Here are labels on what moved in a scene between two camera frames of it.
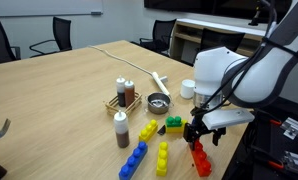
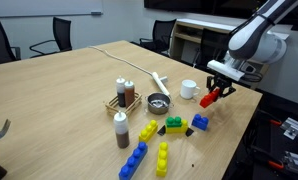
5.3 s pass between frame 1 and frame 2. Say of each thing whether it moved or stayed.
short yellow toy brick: stayed
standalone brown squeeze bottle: stayed
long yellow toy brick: stayed
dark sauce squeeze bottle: stayed
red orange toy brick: moved
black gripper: moved
